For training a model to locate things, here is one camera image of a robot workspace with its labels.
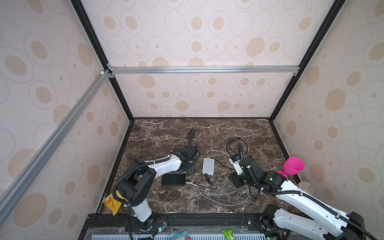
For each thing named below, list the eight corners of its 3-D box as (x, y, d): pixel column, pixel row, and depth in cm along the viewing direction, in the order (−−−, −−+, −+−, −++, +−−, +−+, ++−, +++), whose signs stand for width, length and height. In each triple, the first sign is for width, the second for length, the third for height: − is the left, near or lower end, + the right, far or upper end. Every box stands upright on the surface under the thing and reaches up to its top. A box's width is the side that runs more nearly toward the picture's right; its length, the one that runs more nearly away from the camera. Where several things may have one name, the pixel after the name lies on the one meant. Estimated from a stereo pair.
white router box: (202, 175, 92) (203, 173, 90) (202, 159, 99) (202, 158, 97) (215, 175, 92) (215, 173, 90) (213, 160, 99) (214, 158, 97)
